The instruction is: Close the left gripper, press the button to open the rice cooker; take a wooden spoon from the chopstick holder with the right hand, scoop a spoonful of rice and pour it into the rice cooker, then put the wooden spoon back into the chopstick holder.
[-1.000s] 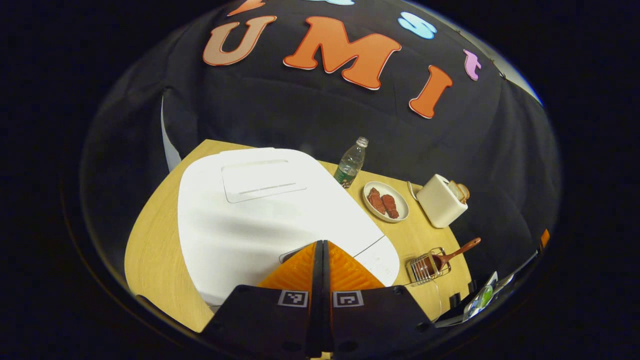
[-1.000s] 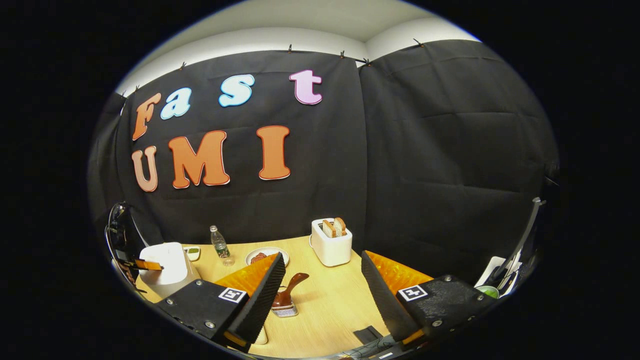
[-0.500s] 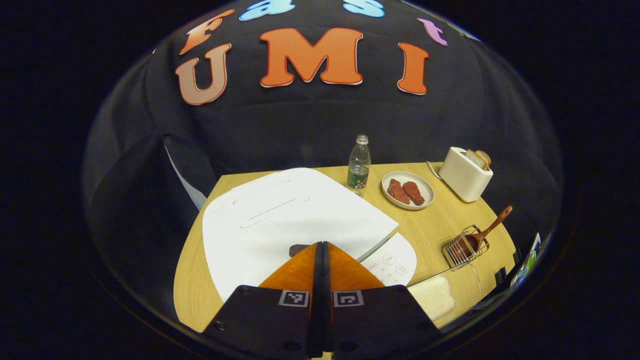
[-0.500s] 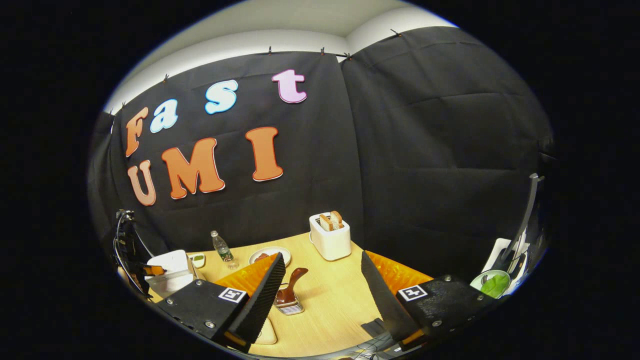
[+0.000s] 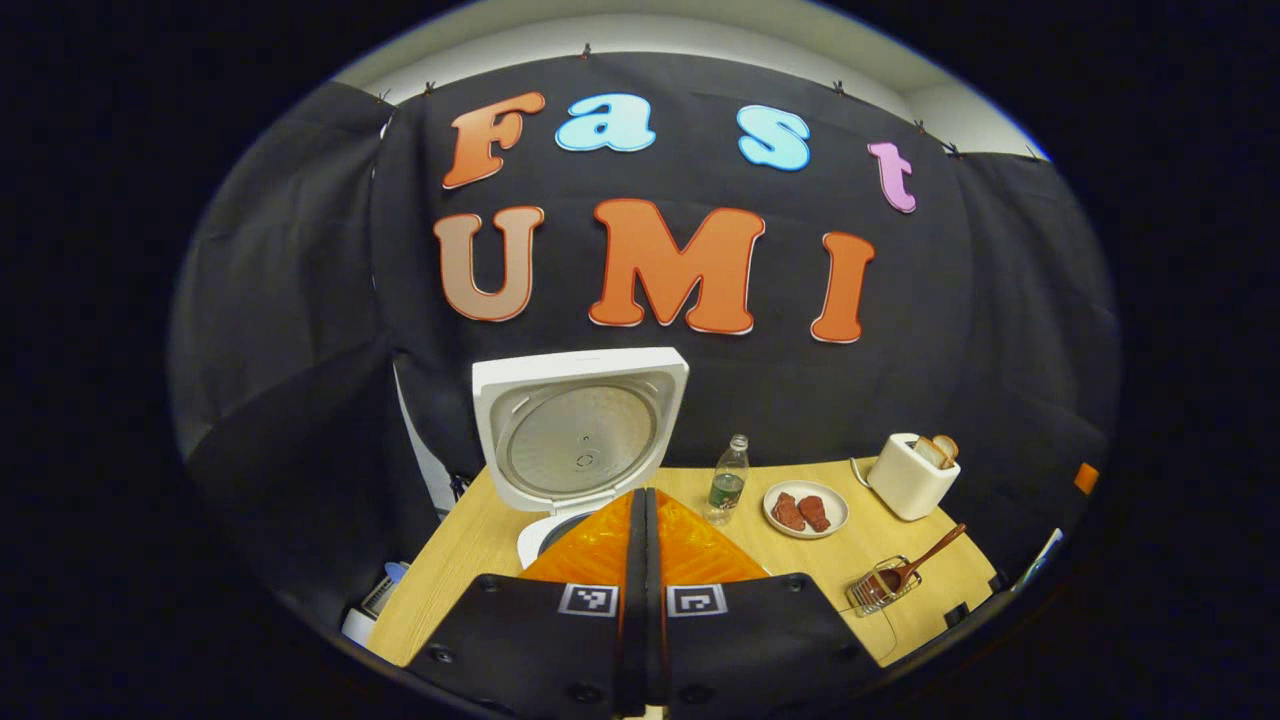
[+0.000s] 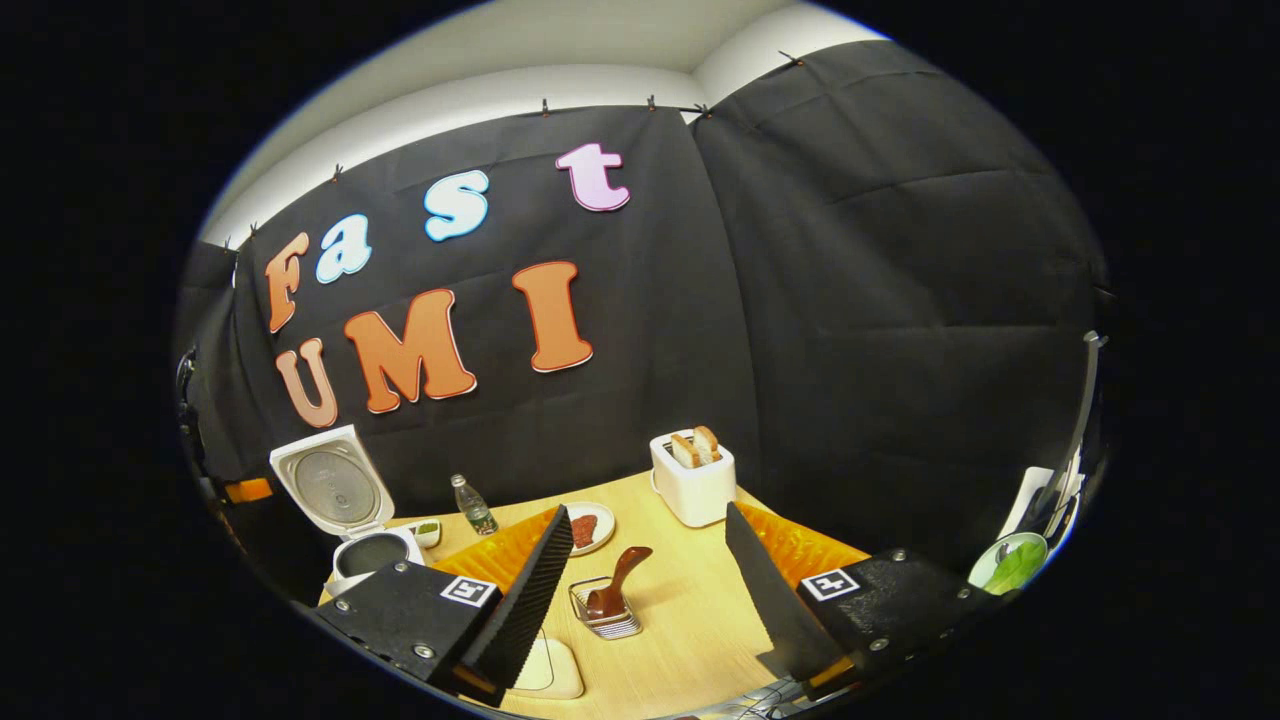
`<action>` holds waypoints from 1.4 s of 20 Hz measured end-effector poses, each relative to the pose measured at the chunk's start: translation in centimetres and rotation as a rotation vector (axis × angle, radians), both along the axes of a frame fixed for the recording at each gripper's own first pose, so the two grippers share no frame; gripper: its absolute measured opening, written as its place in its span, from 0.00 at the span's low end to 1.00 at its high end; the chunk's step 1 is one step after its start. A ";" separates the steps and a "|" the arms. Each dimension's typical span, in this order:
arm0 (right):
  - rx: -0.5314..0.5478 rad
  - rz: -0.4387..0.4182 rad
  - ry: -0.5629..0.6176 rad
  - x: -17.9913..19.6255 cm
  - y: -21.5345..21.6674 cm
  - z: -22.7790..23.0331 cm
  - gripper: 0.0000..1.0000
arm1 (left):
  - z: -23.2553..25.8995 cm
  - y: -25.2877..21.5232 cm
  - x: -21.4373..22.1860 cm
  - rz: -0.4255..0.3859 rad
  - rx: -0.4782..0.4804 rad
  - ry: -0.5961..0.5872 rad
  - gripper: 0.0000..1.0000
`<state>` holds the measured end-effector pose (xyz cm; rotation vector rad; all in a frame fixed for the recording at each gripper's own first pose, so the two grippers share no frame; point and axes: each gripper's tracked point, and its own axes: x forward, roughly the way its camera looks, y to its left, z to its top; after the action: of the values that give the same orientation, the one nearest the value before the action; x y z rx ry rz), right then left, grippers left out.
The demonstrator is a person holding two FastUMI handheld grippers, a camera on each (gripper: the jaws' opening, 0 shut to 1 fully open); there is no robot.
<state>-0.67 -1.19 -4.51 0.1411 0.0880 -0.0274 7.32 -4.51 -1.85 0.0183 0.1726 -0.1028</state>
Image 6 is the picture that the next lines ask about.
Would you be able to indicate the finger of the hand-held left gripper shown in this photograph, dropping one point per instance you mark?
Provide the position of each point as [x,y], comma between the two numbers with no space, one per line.
[248,490]

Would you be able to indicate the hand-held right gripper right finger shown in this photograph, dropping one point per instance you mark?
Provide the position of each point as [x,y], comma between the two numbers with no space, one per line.
[775,600]

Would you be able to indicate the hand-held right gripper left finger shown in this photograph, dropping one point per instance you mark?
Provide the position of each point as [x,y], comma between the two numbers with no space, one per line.
[525,600]

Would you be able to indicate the white rice cooker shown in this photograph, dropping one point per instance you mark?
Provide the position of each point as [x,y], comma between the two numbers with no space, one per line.
[335,485]

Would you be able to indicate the brown wooden spoon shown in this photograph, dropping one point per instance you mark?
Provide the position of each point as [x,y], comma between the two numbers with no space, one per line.
[620,575]

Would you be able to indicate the cream square rice container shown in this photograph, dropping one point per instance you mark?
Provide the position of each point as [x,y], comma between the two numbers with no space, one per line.
[555,675]

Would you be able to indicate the red meat piece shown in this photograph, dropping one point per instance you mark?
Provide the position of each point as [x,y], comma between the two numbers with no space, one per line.
[584,530]

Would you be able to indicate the white oval plate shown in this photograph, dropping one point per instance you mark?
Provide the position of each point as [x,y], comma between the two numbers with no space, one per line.
[603,535]

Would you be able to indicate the clear plastic water bottle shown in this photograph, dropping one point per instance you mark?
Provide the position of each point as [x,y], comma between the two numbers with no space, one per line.
[474,510]

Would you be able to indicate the small white condiment dish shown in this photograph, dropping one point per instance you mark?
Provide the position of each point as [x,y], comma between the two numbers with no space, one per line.
[428,530]

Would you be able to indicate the white toaster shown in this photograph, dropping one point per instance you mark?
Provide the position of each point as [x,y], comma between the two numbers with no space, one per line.
[695,495]

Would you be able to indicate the toasted bread slice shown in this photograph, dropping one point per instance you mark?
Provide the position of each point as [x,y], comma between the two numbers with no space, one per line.
[685,452]
[707,442]

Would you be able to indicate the white bowl with green item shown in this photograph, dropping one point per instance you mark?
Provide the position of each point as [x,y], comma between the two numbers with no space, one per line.
[1010,565]

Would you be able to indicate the grey metal stand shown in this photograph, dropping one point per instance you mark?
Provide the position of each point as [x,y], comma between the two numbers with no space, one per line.
[1085,400]

